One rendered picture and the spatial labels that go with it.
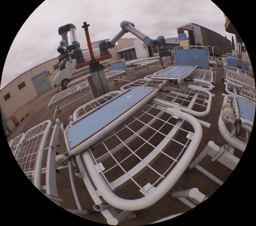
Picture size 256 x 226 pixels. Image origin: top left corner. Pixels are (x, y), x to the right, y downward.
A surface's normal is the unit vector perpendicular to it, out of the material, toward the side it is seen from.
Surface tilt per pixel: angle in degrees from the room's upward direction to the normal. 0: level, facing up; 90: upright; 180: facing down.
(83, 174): 0
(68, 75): 89
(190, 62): 90
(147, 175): 0
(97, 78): 90
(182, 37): 89
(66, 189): 0
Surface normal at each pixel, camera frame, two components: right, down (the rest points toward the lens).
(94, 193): -0.21, -0.88
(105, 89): 0.58, 0.25
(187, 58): -0.77, 0.42
